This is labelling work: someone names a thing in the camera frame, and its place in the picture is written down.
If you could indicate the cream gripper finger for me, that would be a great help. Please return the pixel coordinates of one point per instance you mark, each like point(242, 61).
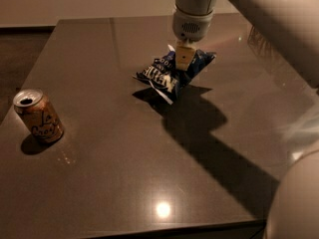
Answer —
point(184, 54)

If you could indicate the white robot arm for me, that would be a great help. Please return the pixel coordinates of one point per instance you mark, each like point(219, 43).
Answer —
point(292, 27)

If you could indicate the orange LaCroix soda can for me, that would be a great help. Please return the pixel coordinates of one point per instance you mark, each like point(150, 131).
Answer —
point(38, 115)

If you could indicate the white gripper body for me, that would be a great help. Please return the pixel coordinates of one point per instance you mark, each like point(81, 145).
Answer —
point(191, 26)

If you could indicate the blue Kettle chip bag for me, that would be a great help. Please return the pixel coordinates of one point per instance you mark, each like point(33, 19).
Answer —
point(163, 76)

